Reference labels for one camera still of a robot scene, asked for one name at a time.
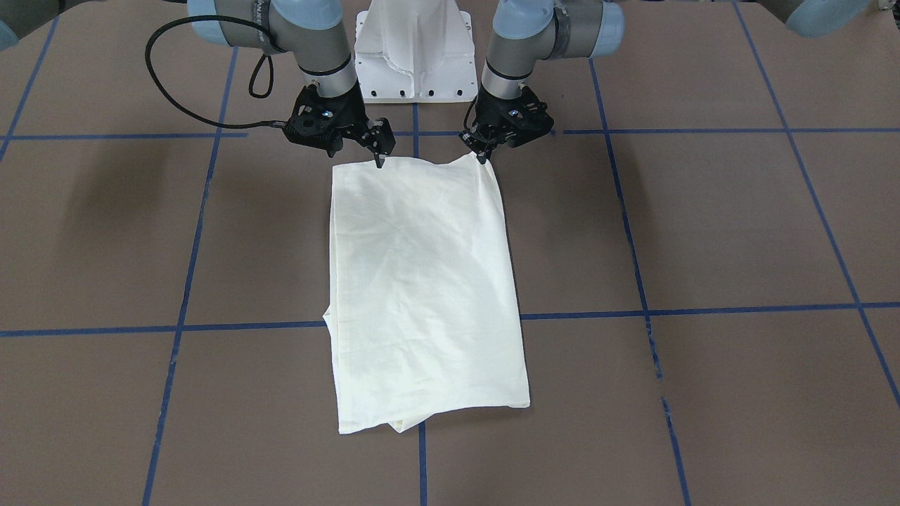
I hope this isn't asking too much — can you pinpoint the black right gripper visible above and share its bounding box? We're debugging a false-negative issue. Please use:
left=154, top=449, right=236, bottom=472
left=283, top=84, right=396, bottom=169

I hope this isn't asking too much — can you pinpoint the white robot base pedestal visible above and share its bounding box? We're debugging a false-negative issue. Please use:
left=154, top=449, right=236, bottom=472
left=354, top=1, right=479, bottom=105

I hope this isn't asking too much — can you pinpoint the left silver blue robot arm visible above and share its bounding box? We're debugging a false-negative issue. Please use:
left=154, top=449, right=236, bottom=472
left=459, top=1, right=626, bottom=164

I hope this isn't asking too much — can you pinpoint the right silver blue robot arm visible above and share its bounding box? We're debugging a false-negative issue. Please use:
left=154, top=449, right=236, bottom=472
left=186, top=1, right=396, bottom=167

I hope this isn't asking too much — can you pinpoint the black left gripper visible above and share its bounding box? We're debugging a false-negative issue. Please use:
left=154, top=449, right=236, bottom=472
left=459, top=84, right=554, bottom=164

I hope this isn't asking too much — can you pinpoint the cream long-sleeve cat shirt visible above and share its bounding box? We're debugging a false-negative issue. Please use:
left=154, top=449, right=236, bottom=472
left=323, top=153, right=531, bottom=435

